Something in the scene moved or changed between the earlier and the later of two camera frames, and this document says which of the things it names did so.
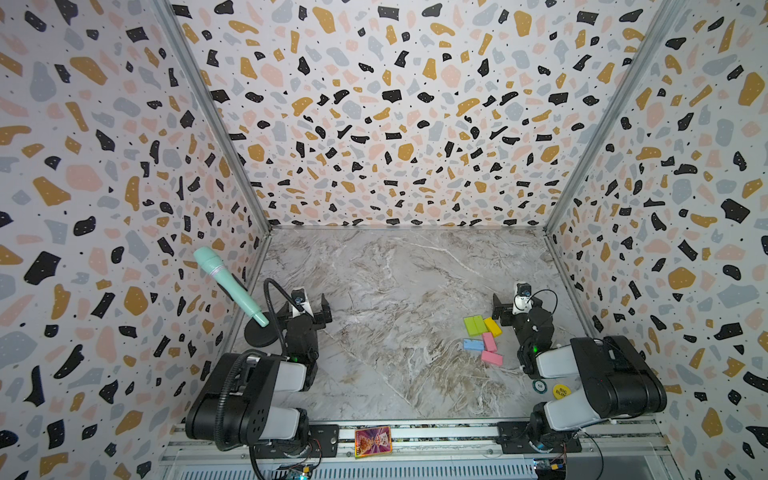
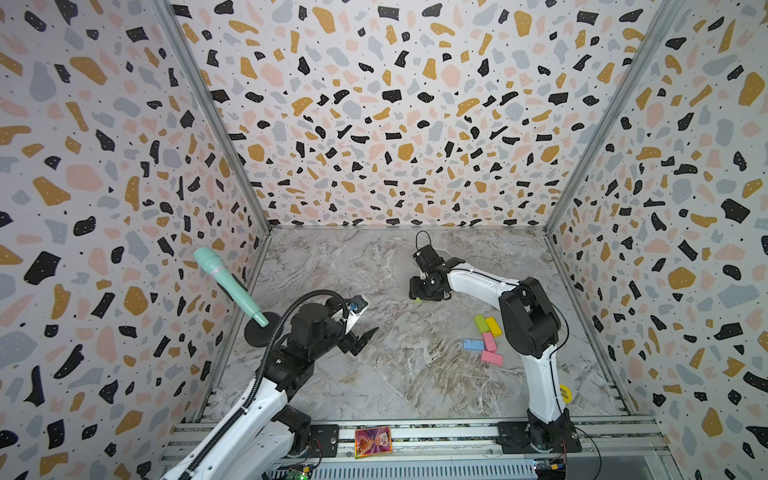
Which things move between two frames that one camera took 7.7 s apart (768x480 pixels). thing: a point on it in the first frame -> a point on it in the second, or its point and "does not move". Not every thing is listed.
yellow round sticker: [560, 391] does not move
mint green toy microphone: [211, 261] does not move
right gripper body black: [524, 325] -> [424, 289]
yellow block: [493, 327] does not move
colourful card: [372, 441] does not move
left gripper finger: [299, 297] -> [356, 306]
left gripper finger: [324, 316] -> [355, 344]
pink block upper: [489, 342] does not move
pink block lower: [492, 357] does not move
